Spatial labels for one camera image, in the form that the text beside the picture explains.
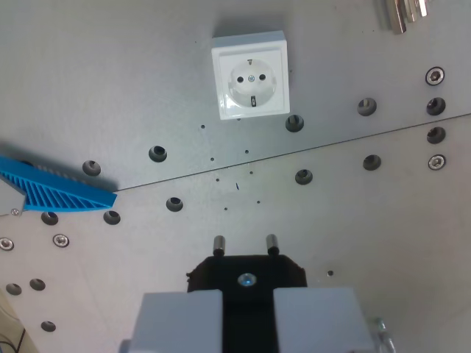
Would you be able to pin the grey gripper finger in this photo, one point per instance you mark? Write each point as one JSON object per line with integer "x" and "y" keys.
{"x": 316, "y": 320}
{"x": 176, "y": 323}

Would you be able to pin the black two-pin power plug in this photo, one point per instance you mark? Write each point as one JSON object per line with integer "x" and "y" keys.
{"x": 248, "y": 270}

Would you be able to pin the silver hex socket screw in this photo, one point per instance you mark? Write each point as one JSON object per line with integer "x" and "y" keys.
{"x": 436, "y": 162}
{"x": 5, "y": 243}
{"x": 435, "y": 76}
{"x": 60, "y": 240}

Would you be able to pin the blue ribbed plastic part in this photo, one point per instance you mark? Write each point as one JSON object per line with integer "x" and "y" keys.
{"x": 55, "y": 189}

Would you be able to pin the grey metal bracket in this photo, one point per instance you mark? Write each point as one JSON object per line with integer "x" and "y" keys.
{"x": 10, "y": 200}

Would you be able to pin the white wall socket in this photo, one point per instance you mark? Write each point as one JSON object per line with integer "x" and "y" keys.
{"x": 250, "y": 79}

